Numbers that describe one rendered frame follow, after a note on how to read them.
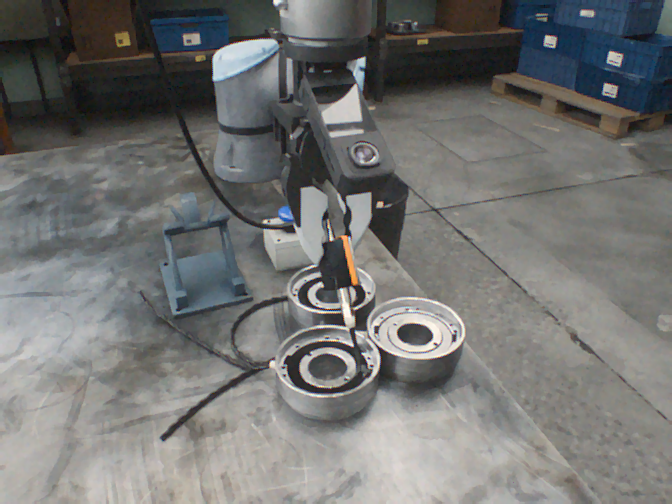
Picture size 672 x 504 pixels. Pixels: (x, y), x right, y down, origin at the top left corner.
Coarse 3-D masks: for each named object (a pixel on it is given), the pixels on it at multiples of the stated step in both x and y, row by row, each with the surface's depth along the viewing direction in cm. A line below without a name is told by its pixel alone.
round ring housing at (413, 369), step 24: (384, 312) 64; (408, 312) 64; (432, 312) 64; (408, 336) 63; (432, 336) 61; (456, 336) 61; (384, 360) 58; (408, 360) 56; (432, 360) 56; (456, 360) 58
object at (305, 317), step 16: (304, 272) 70; (288, 288) 66; (320, 288) 68; (352, 288) 68; (368, 288) 68; (288, 304) 67; (320, 304) 65; (336, 304) 65; (368, 304) 64; (304, 320) 64; (320, 320) 63; (336, 320) 63
